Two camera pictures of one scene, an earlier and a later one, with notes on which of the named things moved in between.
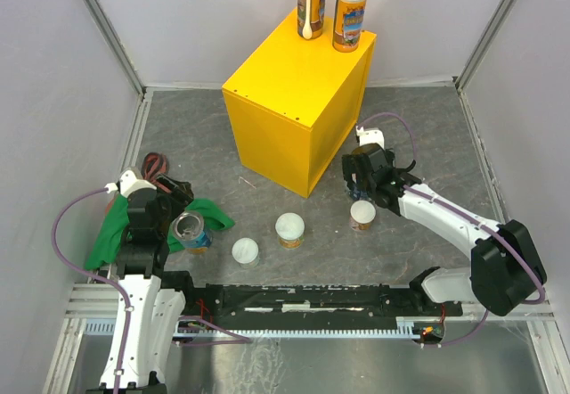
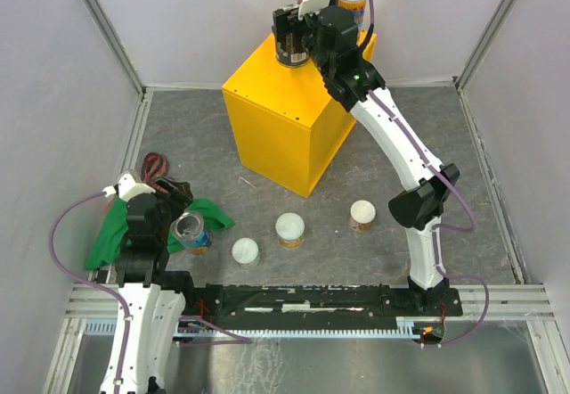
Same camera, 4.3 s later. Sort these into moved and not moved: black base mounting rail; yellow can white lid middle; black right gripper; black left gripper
Moved: black right gripper
Not moved: black base mounting rail; black left gripper; yellow can white lid middle
